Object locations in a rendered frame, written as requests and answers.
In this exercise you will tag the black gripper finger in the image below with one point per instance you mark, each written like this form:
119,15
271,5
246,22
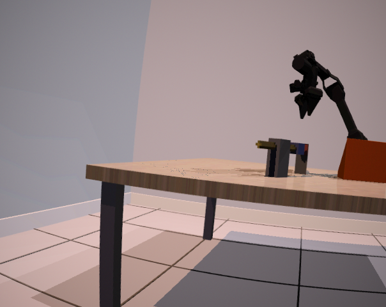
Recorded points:
302,108
312,102

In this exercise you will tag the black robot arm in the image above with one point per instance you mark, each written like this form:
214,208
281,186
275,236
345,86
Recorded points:
306,64

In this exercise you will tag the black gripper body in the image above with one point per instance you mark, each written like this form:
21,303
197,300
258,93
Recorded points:
311,90

